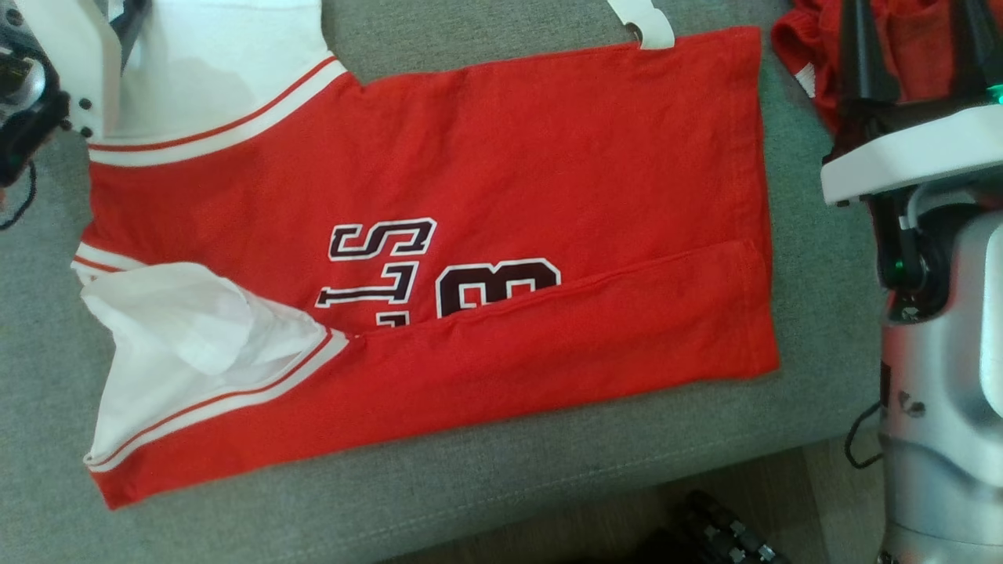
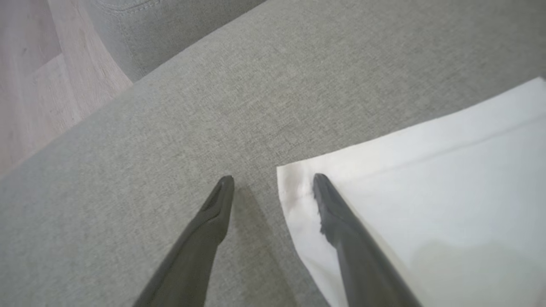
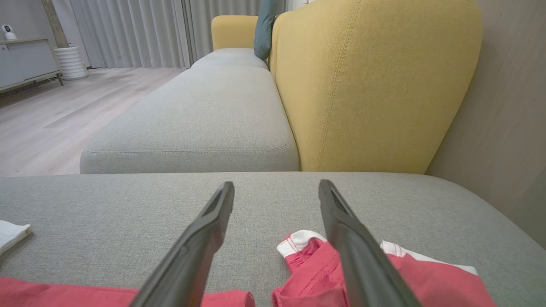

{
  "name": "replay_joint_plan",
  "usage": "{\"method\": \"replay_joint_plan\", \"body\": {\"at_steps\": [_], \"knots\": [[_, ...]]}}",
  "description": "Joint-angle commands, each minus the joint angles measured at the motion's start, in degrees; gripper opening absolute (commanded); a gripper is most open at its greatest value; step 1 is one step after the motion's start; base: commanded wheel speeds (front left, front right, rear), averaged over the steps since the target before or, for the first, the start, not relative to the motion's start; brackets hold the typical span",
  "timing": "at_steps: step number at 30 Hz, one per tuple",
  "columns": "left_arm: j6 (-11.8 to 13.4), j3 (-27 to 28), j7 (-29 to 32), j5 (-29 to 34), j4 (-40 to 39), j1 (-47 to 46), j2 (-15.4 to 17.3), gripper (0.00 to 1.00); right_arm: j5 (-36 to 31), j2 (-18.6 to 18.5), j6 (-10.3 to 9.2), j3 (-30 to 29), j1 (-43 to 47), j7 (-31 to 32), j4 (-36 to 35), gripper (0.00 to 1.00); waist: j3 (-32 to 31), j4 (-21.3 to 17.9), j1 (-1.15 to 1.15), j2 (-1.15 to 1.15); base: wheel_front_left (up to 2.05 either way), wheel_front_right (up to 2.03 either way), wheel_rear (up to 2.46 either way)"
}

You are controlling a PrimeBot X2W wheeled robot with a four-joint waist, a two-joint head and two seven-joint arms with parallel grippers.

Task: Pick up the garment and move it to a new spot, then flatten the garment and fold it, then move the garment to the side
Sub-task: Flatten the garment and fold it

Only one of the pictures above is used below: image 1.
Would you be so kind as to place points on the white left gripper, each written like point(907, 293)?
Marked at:
point(78, 55)

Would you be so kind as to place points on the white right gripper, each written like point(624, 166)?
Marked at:
point(917, 153)

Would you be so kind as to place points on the red shorts white stripes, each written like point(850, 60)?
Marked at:
point(917, 47)

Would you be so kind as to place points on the red Bulls jersey white sleeves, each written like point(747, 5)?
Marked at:
point(548, 157)

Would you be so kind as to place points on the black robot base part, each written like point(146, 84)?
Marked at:
point(721, 533)

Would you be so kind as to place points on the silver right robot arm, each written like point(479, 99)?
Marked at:
point(940, 439)

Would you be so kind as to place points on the large grey sofa seat cushion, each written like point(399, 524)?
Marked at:
point(392, 517)

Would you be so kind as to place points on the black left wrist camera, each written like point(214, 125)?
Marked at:
point(31, 133)

